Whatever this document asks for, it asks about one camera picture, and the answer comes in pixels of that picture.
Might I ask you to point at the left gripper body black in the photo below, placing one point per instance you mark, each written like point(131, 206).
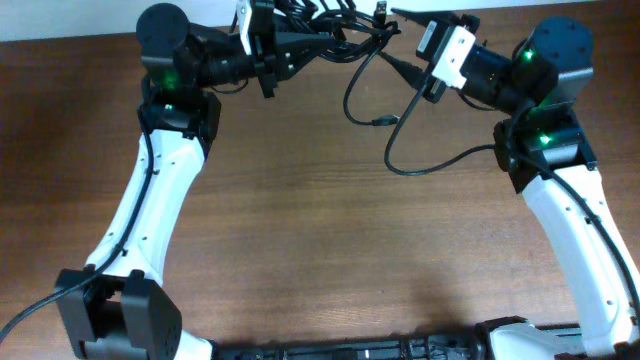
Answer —
point(268, 67)

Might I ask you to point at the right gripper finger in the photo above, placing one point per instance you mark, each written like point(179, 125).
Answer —
point(421, 18)
point(412, 74)

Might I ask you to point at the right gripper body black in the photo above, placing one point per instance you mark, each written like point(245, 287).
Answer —
point(487, 77)

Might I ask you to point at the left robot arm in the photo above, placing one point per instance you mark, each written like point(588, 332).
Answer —
point(115, 306)

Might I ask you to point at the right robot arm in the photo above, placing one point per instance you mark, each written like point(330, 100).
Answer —
point(544, 150)

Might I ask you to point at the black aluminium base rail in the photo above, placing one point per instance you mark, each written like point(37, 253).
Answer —
point(375, 347)

